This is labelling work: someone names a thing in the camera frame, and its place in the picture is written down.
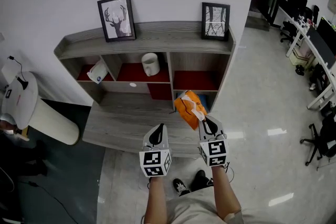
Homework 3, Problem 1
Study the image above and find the dark table partition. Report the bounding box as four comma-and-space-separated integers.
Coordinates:
306, 26, 336, 69

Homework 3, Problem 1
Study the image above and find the black cable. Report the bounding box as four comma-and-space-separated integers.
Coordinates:
7, 56, 29, 90

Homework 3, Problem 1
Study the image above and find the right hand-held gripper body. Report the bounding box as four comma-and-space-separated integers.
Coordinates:
198, 138, 229, 167

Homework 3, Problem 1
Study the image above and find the white mug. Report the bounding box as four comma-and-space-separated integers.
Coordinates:
141, 52, 161, 77

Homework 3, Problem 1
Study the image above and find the deer picture black frame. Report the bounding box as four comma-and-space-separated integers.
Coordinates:
97, 0, 137, 43

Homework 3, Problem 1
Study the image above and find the person's right forearm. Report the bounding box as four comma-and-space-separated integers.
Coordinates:
211, 164, 242, 221

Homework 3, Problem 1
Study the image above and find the white packet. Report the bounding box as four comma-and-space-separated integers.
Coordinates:
86, 58, 109, 84

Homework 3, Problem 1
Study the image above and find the person's beige clothing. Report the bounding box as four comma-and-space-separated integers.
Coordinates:
165, 190, 289, 224

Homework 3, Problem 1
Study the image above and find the white office table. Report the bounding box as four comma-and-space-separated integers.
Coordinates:
277, 5, 336, 111

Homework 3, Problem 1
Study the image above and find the person's black shoe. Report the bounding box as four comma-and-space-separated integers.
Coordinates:
173, 178, 191, 196
190, 169, 214, 192

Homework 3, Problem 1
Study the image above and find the tree picture black frame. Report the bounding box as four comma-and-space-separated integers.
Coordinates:
201, 2, 231, 42

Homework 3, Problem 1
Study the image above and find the black office chair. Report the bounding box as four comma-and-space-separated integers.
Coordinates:
300, 115, 336, 167
280, 20, 297, 44

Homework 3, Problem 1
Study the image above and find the person's left forearm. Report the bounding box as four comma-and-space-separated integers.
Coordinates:
145, 175, 169, 224

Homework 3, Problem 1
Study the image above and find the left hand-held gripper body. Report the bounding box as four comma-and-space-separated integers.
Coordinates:
139, 144, 173, 178

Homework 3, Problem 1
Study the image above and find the grey wood-grain table top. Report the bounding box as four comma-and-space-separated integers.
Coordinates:
82, 91, 211, 158

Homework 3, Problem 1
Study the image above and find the black monitor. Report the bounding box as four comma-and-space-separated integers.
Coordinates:
316, 17, 336, 57
288, 0, 308, 18

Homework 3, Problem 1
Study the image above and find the grey wooden shelf desk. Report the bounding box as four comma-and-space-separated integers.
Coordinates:
54, 20, 236, 113

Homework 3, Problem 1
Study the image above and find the dark floor mat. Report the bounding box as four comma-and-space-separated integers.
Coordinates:
0, 98, 106, 224

